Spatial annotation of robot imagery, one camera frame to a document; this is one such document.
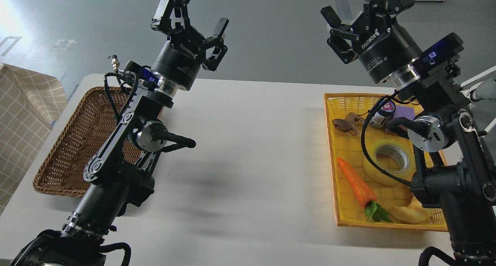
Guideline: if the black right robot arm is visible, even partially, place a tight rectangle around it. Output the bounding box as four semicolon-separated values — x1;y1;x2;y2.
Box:
320;0;496;266

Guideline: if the small dark jar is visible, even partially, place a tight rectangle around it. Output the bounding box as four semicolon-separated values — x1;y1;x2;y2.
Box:
369;101;396;129

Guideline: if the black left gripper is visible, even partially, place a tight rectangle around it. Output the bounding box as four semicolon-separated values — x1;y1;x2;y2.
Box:
151;0;229;90

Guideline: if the brown toy dinosaur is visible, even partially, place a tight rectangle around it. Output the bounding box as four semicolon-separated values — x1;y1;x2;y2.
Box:
331;112;368;136

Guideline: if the beige checkered cloth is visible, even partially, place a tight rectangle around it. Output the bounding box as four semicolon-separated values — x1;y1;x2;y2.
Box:
0;63;67;211

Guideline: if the yellow wicker tray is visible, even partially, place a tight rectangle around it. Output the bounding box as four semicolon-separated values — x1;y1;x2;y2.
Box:
324;93;448;232

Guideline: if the purple foam block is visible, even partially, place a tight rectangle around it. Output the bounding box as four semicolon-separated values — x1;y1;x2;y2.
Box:
393;105;416;121

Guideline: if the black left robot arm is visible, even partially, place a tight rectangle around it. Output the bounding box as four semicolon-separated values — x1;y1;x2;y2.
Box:
11;0;229;266

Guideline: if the toy croissant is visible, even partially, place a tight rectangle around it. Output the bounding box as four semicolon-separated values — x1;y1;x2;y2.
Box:
390;196;436;224

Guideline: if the brown wicker basket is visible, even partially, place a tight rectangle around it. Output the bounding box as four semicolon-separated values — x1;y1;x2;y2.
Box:
33;86;165;197

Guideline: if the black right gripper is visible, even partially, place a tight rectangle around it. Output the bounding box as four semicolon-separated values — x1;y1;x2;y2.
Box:
320;0;422;84

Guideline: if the yellow tape roll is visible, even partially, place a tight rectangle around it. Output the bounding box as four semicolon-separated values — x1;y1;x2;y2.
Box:
362;139;416;187

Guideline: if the orange toy carrot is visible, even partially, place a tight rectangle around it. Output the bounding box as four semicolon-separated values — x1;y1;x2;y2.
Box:
336;157;393;223

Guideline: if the grey trouser leg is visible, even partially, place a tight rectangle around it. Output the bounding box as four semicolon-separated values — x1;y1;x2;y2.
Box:
469;77;496;102

